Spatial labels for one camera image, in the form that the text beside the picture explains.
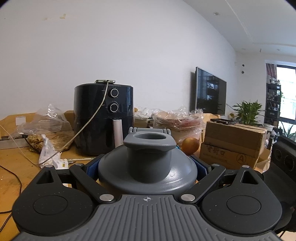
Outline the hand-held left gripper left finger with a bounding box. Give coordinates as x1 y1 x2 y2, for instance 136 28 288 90
35 155 117 205

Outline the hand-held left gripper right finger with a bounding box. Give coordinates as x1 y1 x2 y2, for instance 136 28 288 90
178 156 264 205

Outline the clear shaker bottle grey lid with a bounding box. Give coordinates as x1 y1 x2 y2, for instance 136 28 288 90
97 127 198 195

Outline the orange fruit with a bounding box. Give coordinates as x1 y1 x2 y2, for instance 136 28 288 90
181 137 200 155

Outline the small white open box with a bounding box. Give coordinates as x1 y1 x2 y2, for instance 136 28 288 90
52 158 70 170

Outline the cardboard box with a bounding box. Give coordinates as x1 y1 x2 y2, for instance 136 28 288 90
199 120 269 171

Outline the dark blue air fryer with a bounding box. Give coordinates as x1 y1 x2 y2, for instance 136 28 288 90
73 83 135 156

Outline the small clear plastic bag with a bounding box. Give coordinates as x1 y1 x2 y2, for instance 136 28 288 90
38 134 62 169

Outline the clear bag of stacked food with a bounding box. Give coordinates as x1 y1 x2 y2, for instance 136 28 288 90
152 105 204 144

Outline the dark display shelf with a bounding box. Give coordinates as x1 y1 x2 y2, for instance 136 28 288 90
265 82 282 126

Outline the potted green plant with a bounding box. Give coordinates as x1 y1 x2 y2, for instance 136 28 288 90
232 100 267 127

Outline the window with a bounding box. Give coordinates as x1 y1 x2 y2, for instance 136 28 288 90
276 65 296 142

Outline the clear bag of dried grains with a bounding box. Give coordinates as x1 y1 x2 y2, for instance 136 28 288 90
10 103 75 154

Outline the television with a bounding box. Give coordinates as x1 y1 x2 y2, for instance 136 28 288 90
195 67 227 116

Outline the curtain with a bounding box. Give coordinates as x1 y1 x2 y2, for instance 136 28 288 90
266 63 278 84

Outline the flat black frame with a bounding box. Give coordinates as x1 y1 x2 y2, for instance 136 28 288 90
210 118 237 125

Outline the beige cable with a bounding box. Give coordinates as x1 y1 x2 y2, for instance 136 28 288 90
37 82 110 166

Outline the black cable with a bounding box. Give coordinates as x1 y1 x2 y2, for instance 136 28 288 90
0 164 23 214

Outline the thin white cable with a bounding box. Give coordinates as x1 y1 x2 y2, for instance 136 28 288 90
0 125 40 166

